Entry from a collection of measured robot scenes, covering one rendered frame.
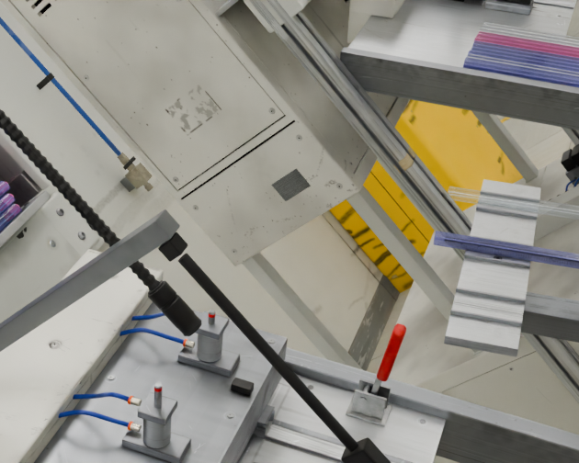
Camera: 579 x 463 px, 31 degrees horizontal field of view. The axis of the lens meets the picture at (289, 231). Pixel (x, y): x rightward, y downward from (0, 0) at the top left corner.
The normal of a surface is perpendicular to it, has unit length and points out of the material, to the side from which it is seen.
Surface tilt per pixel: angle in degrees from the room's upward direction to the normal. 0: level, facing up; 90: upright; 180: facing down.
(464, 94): 90
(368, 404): 90
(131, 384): 48
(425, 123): 91
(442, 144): 90
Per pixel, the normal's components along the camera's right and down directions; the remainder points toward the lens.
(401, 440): 0.09, -0.81
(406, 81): -0.33, 0.52
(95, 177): 0.70, -0.43
